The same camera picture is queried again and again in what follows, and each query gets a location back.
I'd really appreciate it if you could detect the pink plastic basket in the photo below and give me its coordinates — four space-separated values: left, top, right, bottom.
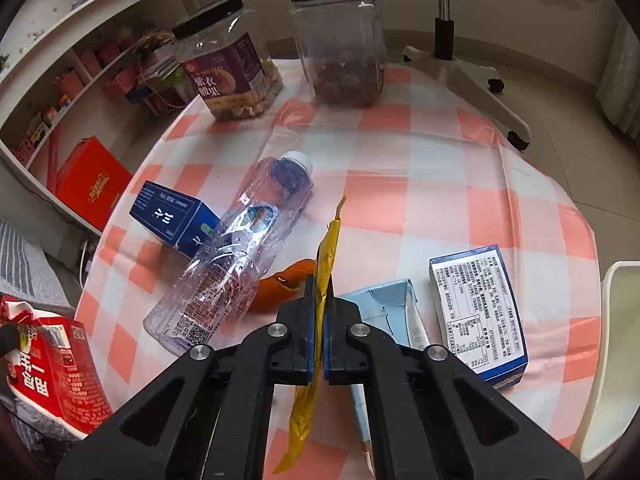
105 66 142 102

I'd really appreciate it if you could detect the purple label nut jar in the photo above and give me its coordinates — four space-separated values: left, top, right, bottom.
171 0 284 122

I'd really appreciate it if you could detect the beige curtain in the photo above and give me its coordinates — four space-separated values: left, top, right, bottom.
595 10 640 136

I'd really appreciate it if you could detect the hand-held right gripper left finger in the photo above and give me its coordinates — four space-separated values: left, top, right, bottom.
55 272 326 480

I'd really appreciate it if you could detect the grey striped cloth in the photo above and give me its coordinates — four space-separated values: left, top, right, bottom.
0 220 76 311

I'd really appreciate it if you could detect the white plastic bin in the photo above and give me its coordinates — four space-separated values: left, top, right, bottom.
572 261 640 463

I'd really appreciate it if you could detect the red white snack bag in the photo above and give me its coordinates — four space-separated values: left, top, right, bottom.
0 295 113 436

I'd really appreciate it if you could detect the yellow snack wrapper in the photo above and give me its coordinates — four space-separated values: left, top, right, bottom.
274 196 348 475

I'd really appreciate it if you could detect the light blue milk carton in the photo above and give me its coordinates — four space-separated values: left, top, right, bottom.
340 278 431 478

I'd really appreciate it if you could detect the clear plastic bottle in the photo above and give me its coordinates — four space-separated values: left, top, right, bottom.
142 150 316 358

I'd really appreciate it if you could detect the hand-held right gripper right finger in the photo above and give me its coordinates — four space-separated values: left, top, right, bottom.
322 280 586 480

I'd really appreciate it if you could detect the white office chair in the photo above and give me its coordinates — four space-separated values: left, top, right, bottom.
330 0 606 152

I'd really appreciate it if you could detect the clear jar with black lid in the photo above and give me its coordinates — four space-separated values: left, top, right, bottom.
287 0 388 108

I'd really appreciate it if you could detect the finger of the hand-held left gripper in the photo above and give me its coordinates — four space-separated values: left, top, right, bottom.
0 322 33 356

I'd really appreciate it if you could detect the white label blue box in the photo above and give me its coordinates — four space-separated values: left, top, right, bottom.
428 245 529 391

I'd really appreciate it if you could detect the orange peel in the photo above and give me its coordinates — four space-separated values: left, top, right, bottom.
247 258 317 313

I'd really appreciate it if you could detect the pile of papers and boxes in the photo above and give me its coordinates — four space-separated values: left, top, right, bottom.
135 25 198 113

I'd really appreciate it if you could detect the dark blue carton box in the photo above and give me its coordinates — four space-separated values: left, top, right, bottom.
129 181 221 259

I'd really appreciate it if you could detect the white wall shelf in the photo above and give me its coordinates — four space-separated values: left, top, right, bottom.
0 0 201 236

